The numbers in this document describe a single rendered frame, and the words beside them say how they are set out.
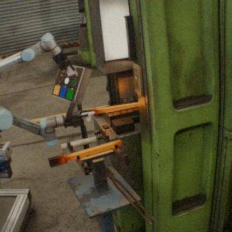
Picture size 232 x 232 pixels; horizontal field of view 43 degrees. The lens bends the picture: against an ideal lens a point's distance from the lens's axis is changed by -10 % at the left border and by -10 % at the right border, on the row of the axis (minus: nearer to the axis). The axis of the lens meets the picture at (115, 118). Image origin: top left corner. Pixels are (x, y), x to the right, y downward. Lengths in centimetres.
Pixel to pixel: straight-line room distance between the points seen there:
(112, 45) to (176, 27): 42
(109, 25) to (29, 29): 811
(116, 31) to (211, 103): 69
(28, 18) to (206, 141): 841
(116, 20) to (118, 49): 18
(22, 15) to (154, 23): 845
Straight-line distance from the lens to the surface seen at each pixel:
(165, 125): 173
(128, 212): 233
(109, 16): 184
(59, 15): 986
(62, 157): 163
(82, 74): 243
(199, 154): 202
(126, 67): 198
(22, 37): 993
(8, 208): 272
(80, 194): 180
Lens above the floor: 182
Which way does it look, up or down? 24 degrees down
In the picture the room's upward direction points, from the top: 6 degrees counter-clockwise
